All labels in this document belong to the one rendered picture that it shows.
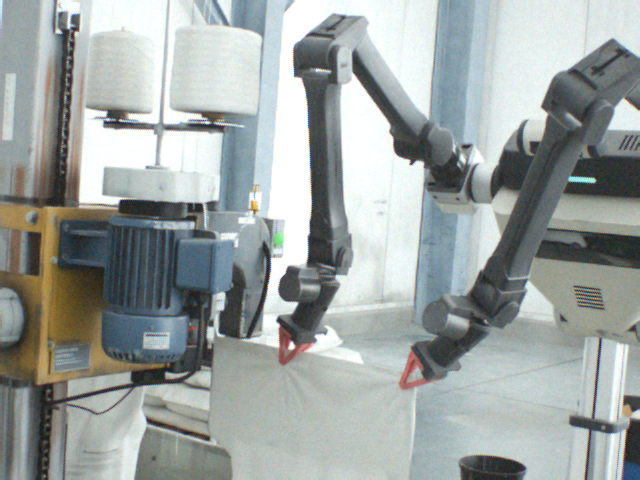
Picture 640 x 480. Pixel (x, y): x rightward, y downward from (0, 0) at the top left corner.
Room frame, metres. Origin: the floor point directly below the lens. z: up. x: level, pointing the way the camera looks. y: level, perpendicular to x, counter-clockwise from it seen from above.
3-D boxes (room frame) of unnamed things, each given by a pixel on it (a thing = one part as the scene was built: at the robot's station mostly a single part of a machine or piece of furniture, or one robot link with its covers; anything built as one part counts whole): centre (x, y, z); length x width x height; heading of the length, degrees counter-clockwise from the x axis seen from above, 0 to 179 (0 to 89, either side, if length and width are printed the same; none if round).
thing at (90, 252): (1.78, 0.38, 1.27); 0.12 x 0.09 x 0.09; 144
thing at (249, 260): (2.22, 0.29, 1.21); 0.30 x 0.25 x 0.30; 54
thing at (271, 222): (2.27, 0.12, 1.29); 0.08 x 0.05 x 0.09; 54
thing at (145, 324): (1.75, 0.29, 1.21); 0.15 x 0.15 x 0.25
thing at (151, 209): (1.75, 0.29, 1.35); 0.12 x 0.12 x 0.04
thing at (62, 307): (1.92, 0.47, 1.18); 0.34 x 0.25 x 0.31; 144
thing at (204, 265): (1.74, 0.19, 1.25); 0.10 x 0.08 x 0.12; 169
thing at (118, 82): (2.03, 0.42, 1.61); 0.15 x 0.14 x 0.17; 54
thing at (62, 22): (1.80, 0.47, 1.68); 0.05 x 0.03 x 0.06; 144
